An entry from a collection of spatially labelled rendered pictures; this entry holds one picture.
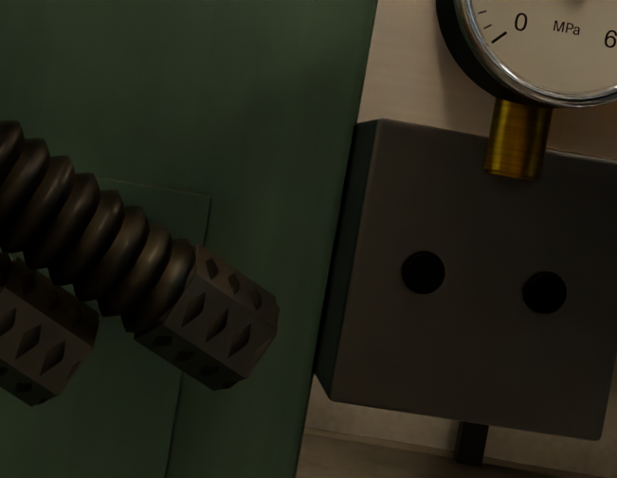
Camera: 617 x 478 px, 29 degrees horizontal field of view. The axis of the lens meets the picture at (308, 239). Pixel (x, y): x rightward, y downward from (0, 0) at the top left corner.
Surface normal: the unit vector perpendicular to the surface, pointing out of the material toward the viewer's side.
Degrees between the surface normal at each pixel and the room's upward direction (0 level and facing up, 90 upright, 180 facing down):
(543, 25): 90
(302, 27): 90
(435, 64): 90
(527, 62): 90
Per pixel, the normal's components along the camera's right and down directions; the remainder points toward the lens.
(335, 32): 0.10, 0.07
